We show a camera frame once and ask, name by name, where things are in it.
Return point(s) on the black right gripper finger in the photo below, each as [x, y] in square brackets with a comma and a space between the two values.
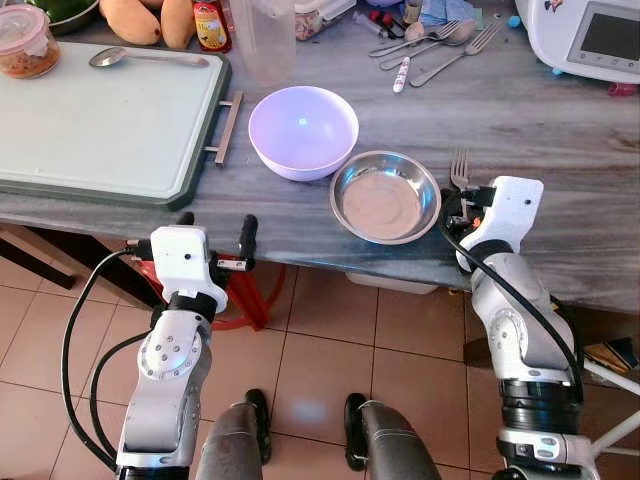
[452, 210]

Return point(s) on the small steel fork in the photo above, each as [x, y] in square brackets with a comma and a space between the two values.
[460, 168]

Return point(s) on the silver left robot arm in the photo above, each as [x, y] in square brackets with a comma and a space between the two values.
[172, 360]

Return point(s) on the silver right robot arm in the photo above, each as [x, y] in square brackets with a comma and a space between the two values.
[520, 320]

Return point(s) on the red stool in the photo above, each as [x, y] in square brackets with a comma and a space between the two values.
[248, 295]

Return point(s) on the round steel dish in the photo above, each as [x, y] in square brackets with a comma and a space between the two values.
[385, 198]

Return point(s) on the lavender plastic bowl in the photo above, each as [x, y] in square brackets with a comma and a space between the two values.
[303, 135]

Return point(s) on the white green-rimmed cutting board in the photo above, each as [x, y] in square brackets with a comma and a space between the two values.
[105, 125]

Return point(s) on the long steel fork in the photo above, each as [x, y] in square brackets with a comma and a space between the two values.
[455, 58]

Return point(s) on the thin steel fork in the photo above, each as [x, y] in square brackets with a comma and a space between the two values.
[412, 42]

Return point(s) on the large steel spoon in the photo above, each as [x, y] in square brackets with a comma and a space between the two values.
[108, 56]

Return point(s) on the white kitchen appliance with screen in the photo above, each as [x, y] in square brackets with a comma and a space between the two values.
[575, 35]

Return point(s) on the blue cloth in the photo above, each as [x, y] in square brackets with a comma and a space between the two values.
[448, 10]

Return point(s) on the red sauce bottle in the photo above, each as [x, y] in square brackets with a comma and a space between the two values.
[211, 28]

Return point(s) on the slim yellow mango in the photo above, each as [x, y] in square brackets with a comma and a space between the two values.
[178, 24]

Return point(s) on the large yellow mango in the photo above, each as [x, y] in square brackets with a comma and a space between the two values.
[130, 22]

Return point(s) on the yellow packet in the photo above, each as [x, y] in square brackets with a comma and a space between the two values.
[612, 355]

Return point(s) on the small lidded plastic tub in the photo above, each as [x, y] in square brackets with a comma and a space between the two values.
[322, 20]

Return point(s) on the clear food container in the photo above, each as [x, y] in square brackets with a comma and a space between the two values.
[25, 48]

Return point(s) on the green bowl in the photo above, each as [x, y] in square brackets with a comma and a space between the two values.
[70, 12]

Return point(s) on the grey right robot leg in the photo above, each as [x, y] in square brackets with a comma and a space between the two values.
[395, 445]

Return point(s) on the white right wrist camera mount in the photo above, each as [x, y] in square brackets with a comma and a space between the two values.
[512, 210]

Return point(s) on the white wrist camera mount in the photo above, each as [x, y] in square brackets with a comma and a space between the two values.
[180, 258]
[512, 210]

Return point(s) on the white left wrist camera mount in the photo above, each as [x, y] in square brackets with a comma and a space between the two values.
[180, 258]

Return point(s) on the white metal rack frame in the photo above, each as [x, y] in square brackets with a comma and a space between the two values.
[615, 378]

